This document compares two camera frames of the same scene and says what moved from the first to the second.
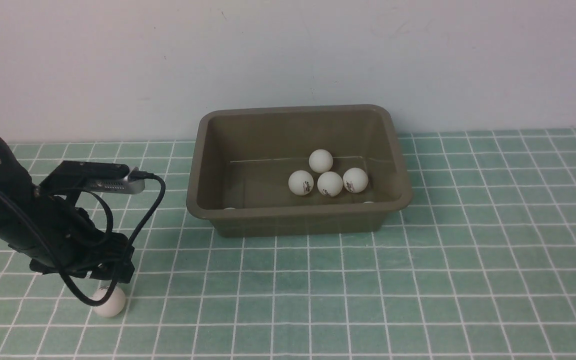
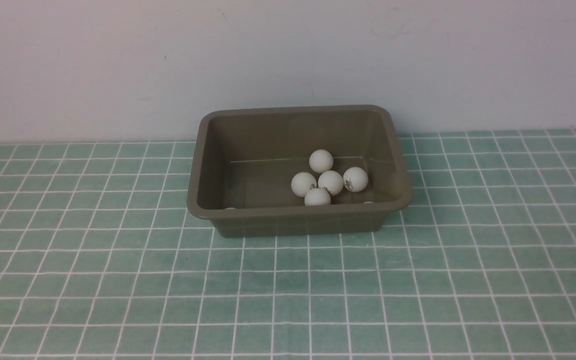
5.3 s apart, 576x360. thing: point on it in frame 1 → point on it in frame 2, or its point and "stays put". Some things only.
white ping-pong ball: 330,184 stays put
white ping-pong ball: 320,161 stays put
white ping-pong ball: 355,180 stays put
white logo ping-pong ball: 113,305 → 317,196
